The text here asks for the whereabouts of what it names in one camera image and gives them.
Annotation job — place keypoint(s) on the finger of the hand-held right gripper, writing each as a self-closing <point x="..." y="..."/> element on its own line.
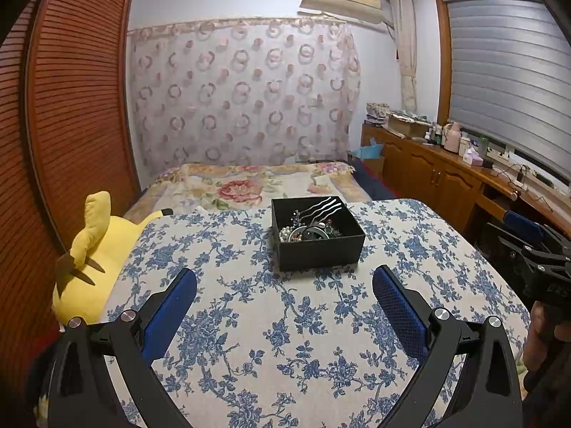
<point x="504" y="245"/>
<point x="524" y="227"/>

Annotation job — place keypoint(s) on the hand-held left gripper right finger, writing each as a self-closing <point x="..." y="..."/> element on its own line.
<point x="397" y="307"/>

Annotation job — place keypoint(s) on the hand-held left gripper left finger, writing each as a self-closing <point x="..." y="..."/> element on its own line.
<point x="171" y="312"/>

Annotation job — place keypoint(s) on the black cardboard box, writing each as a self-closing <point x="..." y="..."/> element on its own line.
<point x="321" y="254"/>

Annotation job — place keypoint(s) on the pale jade bangle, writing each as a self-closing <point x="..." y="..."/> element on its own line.
<point x="314" y="234"/>

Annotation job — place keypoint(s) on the silver wavy hair fork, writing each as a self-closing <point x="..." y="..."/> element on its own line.
<point x="321" y="208"/>

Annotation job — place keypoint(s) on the purple crystal hairpin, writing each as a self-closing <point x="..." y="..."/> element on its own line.
<point x="297" y="218"/>

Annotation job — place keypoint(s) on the person's right forearm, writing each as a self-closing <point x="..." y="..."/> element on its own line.
<point x="553" y="388"/>

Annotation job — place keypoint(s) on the person's right hand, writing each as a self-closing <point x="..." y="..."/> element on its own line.
<point x="537" y="334"/>

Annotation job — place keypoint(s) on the pink tissue box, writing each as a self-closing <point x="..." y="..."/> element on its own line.
<point x="473" y="158"/>

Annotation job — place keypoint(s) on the yellow plush toy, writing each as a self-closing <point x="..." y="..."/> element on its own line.
<point x="107" y="249"/>

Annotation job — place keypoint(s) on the wooden cabinet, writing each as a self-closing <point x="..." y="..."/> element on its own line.
<point x="428" y="174"/>

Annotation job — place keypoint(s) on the pink kettle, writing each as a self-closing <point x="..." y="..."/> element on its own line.
<point x="455" y="138"/>

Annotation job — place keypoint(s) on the pink floral bed sheet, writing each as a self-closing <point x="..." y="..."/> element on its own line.
<point x="232" y="187"/>

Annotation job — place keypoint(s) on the beige cardboard box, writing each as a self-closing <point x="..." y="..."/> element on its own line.
<point x="408" y="125"/>

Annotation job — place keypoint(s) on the grey window blind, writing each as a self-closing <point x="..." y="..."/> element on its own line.
<point x="508" y="71"/>

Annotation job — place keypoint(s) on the blue paper bag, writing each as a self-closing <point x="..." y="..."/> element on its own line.
<point x="370" y="150"/>

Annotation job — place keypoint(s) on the stack of papers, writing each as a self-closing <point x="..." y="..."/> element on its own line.
<point x="377" y="113"/>

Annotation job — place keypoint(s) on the narrow beige curtain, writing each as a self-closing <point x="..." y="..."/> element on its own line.
<point x="405" y="53"/>

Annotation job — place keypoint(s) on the circle patterned curtain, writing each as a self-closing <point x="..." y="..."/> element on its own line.
<point x="241" y="93"/>

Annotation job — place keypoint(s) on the brown slatted wardrobe door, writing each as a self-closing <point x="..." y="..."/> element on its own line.
<point x="76" y="98"/>

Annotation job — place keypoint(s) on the wooden window frame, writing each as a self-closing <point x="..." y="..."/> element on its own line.
<point x="441" y="53"/>

